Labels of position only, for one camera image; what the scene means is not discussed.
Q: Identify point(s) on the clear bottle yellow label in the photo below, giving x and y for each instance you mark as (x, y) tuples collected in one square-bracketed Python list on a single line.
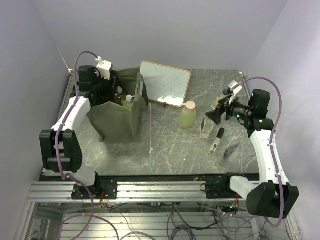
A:
[(218, 98)]

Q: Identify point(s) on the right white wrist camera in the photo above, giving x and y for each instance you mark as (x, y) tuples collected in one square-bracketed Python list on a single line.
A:
[(235, 90)]

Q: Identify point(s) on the clear square bottle black cap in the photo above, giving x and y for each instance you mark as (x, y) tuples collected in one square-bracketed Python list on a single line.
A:
[(206, 128)]

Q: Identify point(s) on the amber clear soap bottle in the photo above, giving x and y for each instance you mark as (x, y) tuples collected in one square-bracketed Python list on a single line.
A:
[(119, 95)]

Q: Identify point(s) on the green bottle pink pump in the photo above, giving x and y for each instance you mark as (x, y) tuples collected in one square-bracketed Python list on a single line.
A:
[(187, 115)]

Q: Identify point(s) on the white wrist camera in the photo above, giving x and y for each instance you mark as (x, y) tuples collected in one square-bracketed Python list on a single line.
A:
[(235, 90), (104, 67)]

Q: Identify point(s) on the black beige slim tube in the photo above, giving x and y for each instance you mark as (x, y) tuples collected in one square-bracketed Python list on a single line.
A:
[(216, 141)]

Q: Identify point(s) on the green canvas bag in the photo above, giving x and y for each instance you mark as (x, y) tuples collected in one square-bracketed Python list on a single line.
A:
[(116, 123)]

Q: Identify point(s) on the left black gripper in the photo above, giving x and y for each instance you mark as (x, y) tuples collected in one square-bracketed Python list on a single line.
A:
[(109, 91)]

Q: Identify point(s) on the small whiteboard wooden frame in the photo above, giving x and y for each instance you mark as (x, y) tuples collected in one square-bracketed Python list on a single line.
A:
[(165, 84)]

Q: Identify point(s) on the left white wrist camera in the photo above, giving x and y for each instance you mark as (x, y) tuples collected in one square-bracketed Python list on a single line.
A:
[(104, 67)]

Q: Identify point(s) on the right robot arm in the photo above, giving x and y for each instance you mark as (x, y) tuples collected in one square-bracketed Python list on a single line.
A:
[(274, 196)]

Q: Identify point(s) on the aluminium rail frame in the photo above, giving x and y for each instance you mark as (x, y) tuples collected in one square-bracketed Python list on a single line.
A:
[(145, 208)]

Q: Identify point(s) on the yellow pump lotion bottle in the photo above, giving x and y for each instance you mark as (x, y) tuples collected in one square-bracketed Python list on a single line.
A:
[(131, 102)]

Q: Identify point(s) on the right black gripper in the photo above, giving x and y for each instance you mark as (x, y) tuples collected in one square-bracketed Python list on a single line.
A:
[(216, 114)]

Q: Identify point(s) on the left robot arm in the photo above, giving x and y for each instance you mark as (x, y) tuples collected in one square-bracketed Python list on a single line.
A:
[(60, 149)]

